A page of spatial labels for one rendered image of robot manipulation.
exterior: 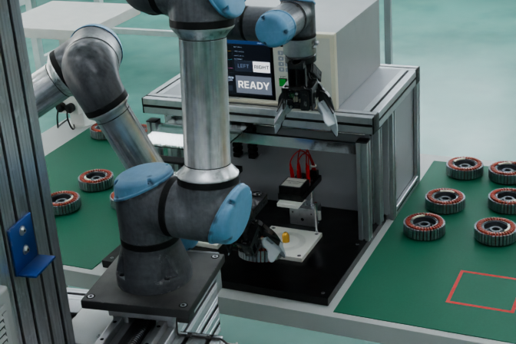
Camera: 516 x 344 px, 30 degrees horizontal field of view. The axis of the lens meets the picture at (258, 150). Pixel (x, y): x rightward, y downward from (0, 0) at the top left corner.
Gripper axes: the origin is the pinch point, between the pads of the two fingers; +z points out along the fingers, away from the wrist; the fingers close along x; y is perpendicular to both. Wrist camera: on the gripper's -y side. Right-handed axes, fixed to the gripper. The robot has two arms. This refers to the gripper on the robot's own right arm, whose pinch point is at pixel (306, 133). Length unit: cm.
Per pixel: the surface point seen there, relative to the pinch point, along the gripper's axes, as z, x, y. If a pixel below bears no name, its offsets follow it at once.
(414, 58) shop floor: 115, -32, -428
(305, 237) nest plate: 37.0, -6.3, -17.8
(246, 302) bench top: 40.9, -14.8, 10.8
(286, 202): 27.2, -11.3, -18.3
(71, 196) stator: 37, -83, -33
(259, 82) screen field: -2.5, -19.6, -29.1
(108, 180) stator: 37, -77, -46
